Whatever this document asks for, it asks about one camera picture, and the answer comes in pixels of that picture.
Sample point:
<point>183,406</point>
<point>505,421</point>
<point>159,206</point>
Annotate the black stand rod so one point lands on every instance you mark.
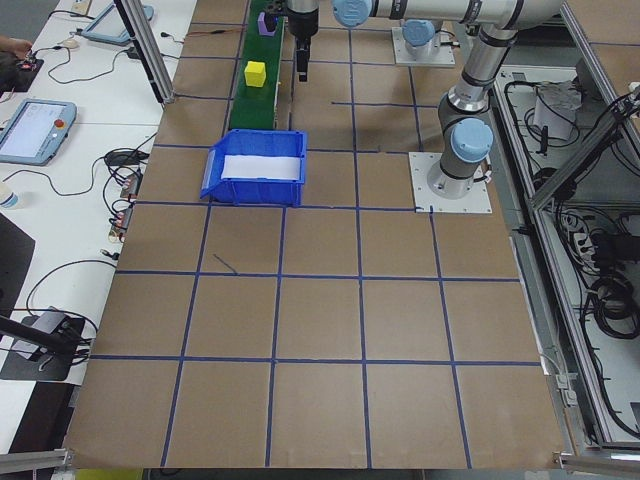
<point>30,336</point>

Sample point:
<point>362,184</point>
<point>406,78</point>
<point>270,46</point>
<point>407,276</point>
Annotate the green conveyor belt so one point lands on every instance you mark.
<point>252,107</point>

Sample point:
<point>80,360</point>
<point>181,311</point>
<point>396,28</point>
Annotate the small circuit board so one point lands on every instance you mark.
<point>121,222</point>
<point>132,186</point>

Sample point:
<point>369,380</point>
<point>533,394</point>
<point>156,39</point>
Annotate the V-shaped metal bar frame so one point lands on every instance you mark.
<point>575,167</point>

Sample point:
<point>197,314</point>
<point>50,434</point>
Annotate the yellow foam block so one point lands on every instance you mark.
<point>255,75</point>

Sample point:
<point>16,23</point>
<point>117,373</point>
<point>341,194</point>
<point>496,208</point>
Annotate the aluminium profile bar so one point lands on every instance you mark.
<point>600,459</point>
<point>35,457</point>

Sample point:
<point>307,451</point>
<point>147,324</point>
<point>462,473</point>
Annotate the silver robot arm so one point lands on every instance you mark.
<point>480,70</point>
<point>417,32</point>

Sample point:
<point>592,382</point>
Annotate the white box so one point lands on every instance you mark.
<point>552,117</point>

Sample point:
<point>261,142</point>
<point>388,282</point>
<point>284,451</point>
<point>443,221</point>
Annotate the white foam pad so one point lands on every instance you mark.
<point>260,167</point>

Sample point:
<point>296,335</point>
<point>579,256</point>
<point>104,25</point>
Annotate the black power adapter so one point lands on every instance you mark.
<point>607,246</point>
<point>135,53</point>
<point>122,158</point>

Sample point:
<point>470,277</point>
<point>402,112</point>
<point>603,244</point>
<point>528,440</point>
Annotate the grey metal bracket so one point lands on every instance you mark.
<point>565,395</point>

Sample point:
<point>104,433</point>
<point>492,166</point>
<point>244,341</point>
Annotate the beige computer mouse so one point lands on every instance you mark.
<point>71,44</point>

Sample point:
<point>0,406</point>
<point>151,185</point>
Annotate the white cup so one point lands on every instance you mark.
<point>7,197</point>

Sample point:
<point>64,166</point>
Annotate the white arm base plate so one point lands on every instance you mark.
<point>475,202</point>
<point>400,57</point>

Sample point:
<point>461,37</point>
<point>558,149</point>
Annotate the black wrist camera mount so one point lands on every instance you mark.
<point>281,20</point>

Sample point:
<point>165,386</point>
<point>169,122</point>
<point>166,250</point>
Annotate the black stand base plate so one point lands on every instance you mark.
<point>55,367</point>

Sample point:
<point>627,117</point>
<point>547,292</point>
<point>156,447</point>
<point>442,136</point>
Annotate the black monitor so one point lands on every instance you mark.
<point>12,260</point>

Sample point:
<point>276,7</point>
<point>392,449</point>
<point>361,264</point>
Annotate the purple foam block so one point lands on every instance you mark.
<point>262,25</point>

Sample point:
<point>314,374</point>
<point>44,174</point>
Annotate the background person hand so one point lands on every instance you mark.
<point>15,46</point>

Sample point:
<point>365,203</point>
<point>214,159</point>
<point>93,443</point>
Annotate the light blue teach pendant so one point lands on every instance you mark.
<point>110,25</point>
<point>30,130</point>

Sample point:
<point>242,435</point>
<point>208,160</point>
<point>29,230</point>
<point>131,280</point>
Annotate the aluminium profile post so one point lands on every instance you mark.
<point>150,55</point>

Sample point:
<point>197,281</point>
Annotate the small grey device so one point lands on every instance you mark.
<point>47,320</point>

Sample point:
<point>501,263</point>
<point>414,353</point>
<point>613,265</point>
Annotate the black mat with electronics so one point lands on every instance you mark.
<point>15,75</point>

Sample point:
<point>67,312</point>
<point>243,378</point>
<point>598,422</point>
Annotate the blue plastic storage bin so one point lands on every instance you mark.
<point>250,192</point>

